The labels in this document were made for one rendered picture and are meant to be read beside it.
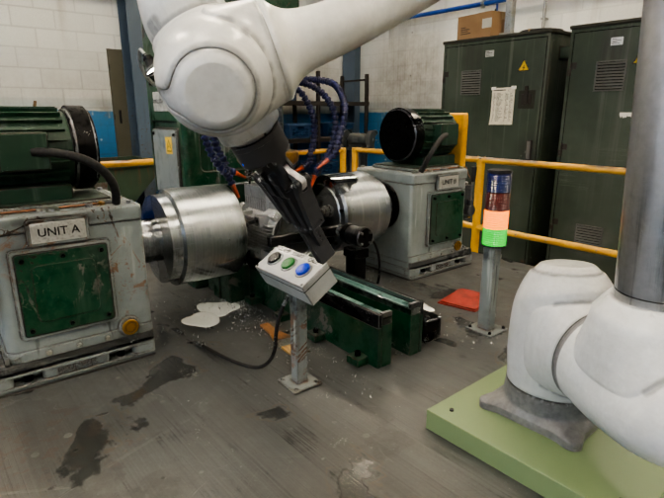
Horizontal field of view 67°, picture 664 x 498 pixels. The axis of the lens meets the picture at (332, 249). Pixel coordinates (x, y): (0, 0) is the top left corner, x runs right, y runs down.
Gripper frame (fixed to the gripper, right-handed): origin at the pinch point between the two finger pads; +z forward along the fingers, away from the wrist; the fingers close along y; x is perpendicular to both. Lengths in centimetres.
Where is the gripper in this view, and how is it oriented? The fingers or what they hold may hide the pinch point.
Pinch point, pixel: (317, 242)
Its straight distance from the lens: 80.5
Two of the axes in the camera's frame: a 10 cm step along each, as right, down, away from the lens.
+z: 4.2, 7.3, 5.4
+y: -6.2, -2.1, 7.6
